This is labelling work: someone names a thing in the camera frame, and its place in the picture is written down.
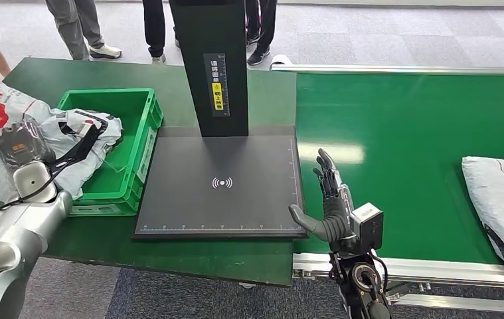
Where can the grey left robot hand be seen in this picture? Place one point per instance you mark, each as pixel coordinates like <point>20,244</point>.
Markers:
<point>23,145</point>

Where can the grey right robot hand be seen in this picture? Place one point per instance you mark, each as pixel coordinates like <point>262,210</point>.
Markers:
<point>337,220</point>

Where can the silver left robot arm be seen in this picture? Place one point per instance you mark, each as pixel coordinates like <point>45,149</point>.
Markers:
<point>23,229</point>

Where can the green conveyor belt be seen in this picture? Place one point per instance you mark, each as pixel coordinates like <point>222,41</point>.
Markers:
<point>410,123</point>

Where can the grey poly mailer package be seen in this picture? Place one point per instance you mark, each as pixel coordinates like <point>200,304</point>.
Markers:
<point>498,198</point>

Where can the white crate end label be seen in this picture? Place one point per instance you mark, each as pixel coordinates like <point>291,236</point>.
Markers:
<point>97,209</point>

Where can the black scanner platform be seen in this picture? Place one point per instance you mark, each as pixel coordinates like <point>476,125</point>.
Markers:
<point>234,202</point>

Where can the green plastic crate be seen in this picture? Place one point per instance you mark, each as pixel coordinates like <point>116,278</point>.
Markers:
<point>137,105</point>

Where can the white crate side label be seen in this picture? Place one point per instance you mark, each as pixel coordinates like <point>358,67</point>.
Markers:
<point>147,154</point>

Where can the person in grey trousers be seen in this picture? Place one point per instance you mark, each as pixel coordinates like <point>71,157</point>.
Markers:
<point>71,22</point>

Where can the person with pale shoes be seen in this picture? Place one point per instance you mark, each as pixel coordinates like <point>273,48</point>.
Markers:
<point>154,22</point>

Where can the black yellow column sticker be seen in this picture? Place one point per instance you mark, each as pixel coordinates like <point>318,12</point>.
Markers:
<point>216,83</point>

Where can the person with black shoes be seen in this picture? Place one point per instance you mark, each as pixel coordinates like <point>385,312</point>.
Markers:
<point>262,22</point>

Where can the black scanner column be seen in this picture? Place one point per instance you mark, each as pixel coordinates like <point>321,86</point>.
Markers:
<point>210,35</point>

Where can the aluminium conveyor frame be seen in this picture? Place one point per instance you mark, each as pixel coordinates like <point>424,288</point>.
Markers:
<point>410,69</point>

